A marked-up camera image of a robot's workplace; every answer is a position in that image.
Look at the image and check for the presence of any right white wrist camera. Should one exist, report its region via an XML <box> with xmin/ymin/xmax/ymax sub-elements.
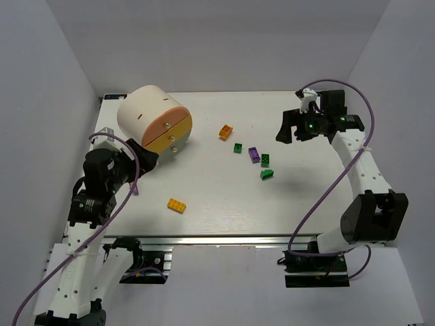
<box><xmin>295</xmin><ymin>88</ymin><xmax>317</xmax><ymax>113</ymax></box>

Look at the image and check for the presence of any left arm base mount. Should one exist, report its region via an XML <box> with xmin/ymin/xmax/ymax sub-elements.
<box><xmin>103</xmin><ymin>236</ymin><xmax>172</xmax><ymax>285</ymax></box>

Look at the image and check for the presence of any orange top drawer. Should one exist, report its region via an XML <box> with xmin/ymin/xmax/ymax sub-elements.
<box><xmin>141</xmin><ymin>107</ymin><xmax>191</xmax><ymax>147</ymax></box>

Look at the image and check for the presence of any yellow drawer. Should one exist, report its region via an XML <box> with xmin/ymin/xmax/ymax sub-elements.
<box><xmin>145</xmin><ymin>115</ymin><xmax>192</xmax><ymax>154</ymax></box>

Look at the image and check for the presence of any purple lego brick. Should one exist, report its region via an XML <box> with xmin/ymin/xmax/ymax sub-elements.
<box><xmin>248</xmin><ymin>147</ymin><xmax>260</xmax><ymax>164</ymax></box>

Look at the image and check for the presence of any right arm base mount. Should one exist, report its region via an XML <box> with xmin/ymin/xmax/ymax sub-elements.
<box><xmin>277</xmin><ymin>251</ymin><xmax>350</xmax><ymax>289</ymax></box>

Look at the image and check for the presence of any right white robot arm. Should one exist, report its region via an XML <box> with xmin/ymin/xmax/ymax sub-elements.
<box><xmin>276</xmin><ymin>88</ymin><xmax>408</xmax><ymax>257</ymax></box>

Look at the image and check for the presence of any yellow lego brick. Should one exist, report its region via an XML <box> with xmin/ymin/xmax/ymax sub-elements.
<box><xmin>167</xmin><ymin>198</ymin><xmax>186</xmax><ymax>214</ymax></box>

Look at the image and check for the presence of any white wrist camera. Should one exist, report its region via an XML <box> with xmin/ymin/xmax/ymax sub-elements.
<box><xmin>90</xmin><ymin>127</ymin><xmax>122</xmax><ymax>151</ymax></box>
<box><xmin>295</xmin><ymin>88</ymin><xmax>317</xmax><ymax>113</ymax></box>

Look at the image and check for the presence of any green square lego brick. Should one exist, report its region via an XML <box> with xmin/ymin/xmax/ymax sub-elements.
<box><xmin>233</xmin><ymin>143</ymin><xmax>243</xmax><ymax>153</ymax></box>

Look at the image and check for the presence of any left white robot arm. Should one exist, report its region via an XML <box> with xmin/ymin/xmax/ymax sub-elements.
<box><xmin>35</xmin><ymin>132</ymin><xmax>158</xmax><ymax>325</ymax></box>

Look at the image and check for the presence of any cream round drawer cabinet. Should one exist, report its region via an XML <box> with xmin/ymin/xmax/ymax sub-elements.
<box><xmin>117</xmin><ymin>85</ymin><xmax>186</xmax><ymax>146</ymax></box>

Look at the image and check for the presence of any orange curved lego brick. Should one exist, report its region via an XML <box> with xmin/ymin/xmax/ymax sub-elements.
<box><xmin>218</xmin><ymin>124</ymin><xmax>233</xmax><ymax>141</ymax></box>

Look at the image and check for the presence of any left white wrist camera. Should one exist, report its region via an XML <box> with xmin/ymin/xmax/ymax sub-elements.
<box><xmin>90</xmin><ymin>127</ymin><xmax>122</xmax><ymax>151</ymax></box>

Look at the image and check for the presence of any green rectangular lego brick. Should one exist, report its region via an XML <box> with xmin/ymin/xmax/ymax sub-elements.
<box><xmin>261</xmin><ymin>153</ymin><xmax>270</xmax><ymax>168</ymax></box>

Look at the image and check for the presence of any green curved lego brick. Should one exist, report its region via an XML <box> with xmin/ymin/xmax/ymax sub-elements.
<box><xmin>260</xmin><ymin>169</ymin><xmax>275</xmax><ymax>180</ymax></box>

